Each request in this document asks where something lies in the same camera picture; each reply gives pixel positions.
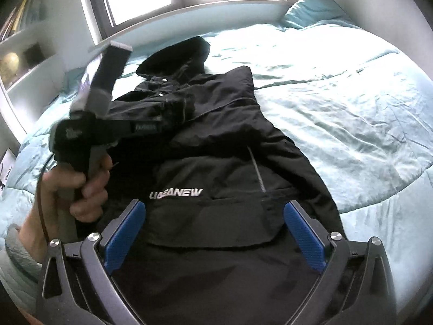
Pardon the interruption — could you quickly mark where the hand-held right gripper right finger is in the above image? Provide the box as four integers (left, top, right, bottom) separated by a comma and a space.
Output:
283, 200, 398, 325

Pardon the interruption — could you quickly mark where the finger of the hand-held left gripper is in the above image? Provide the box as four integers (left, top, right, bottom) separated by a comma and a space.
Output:
159, 97, 191, 126

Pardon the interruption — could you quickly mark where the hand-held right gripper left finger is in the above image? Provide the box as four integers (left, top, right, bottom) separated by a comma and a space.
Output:
35, 199, 147, 325

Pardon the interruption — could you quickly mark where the black hooded jacket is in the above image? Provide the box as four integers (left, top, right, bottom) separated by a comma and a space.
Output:
76, 37, 346, 325

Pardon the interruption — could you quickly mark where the person's left forearm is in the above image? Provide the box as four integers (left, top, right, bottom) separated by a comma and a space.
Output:
0, 223, 44, 314

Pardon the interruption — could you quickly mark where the person's left hand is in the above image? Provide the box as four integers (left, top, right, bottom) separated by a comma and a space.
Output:
18, 152, 113, 265

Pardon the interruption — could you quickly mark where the black box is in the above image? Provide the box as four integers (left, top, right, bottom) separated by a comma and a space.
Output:
24, 42, 45, 66

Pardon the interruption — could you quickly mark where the white window sill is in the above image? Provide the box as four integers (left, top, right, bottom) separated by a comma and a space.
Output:
95, 1, 296, 48

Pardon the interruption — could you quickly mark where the white printed paper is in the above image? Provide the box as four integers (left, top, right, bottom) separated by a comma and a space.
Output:
0, 149, 16, 195

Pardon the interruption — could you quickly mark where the golden globe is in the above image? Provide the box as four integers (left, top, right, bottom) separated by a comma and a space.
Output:
0, 52, 21, 85

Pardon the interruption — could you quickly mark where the white bookshelf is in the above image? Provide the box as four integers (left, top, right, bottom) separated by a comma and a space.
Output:
0, 0, 90, 143

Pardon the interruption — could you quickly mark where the light blue comforter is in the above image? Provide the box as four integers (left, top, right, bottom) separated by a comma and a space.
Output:
0, 24, 433, 325

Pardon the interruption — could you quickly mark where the row of books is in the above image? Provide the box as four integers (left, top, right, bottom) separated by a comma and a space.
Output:
0, 0, 46, 41

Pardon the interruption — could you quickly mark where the light blue pillow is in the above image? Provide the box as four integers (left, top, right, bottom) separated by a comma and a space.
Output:
280, 0, 360, 30

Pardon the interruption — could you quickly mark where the black cable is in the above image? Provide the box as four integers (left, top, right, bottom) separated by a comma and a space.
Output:
37, 154, 56, 244

